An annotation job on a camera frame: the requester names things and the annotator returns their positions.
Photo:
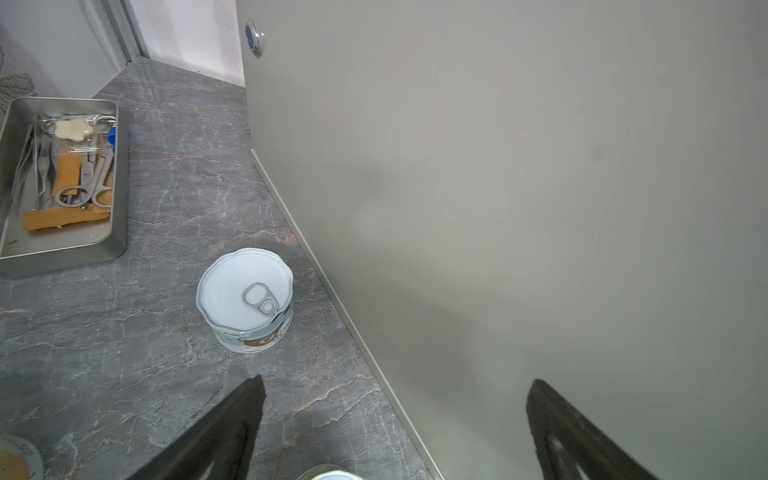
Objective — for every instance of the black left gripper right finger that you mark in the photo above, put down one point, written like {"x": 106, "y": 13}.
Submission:
{"x": 569, "y": 446}

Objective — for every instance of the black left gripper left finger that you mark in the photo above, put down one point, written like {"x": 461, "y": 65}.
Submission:
{"x": 218, "y": 446}

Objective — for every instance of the grey metal cabinet counter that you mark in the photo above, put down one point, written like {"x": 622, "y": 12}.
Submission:
{"x": 496, "y": 192}

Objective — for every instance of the green label flat can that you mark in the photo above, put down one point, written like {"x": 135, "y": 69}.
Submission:
{"x": 328, "y": 472}

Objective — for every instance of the white brown label flat can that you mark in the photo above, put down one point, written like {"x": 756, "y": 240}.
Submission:
{"x": 246, "y": 298}

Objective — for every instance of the yellow label flat can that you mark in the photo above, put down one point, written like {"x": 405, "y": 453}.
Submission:
{"x": 20, "y": 459}

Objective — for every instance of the steel scissors in tray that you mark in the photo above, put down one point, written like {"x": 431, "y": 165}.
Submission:
{"x": 92, "y": 188}

